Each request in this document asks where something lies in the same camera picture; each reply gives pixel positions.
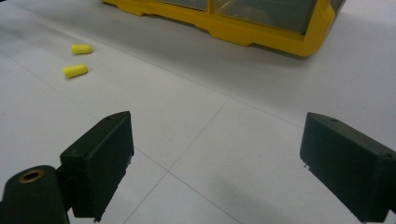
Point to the yellow foam earplug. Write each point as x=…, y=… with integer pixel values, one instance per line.
x=82, y=49
x=75, y=71

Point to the yellow drawer organizer box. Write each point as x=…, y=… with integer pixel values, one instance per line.
x=236, y=28

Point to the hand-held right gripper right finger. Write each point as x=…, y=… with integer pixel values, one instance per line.
x=351, y=168

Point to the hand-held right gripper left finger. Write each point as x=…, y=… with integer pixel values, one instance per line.
x=96, y=165

